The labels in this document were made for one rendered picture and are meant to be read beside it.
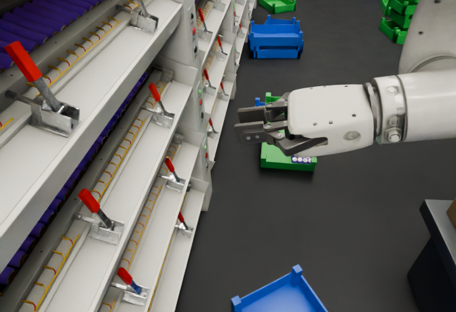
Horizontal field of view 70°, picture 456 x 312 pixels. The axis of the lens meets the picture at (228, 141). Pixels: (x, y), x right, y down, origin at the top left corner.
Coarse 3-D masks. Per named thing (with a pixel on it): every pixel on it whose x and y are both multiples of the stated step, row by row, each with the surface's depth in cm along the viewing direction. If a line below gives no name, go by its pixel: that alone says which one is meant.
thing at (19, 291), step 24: (144, 96) 66; (120, 120) 59; (144, 120) 63; (96, 168) 50; (72, 192) 46; (96, 192) 48; (72, 216) 44; (48, 240) 40; (24, 264) 38; (24, 288) 36; (48, 288) 38
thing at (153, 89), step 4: (152, 84) 60; (152, 88) 60; (152, 92) 61; (156, 92) 61; (156, 96) 62; (156, 100) 62; (160, 100) 63; (160, 104) 63; (160, 108) 63; (164, 108) 64; (160, 112) 65; (164, 112) 64
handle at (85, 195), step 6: (84, 192) 40; (84, 198) 40; (90, 198) 41; (90, 204) 41; (96, 204) 42; (90, 210) 42; (96, 210) 42; (102, 216) 43; (102, 222) 43; (108, 222) 44; (108, 228) 44
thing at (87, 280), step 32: (160, 64) 75; (160, 128) 64; (128, 160) 56; (160, 160) 59; (128, 192) 52; (128, 224) 48; (64, 256) 42; (96, 256) 43; (64, 288) 39; (96, 288) 40
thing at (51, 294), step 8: (160, 96) 70; (144, 128) 62; (136, 144) 59; (128, 152) 57; (120, 168) 54; (112, 184) 51; (104, 200) 49; (88, 224) 45; (88, 232) 45; (80, 240) 43; (72, 256) 41; (64, 272) 40; (56, 280) 39; (56, 288) 38; (48, 296) 38; (48, 304) 37
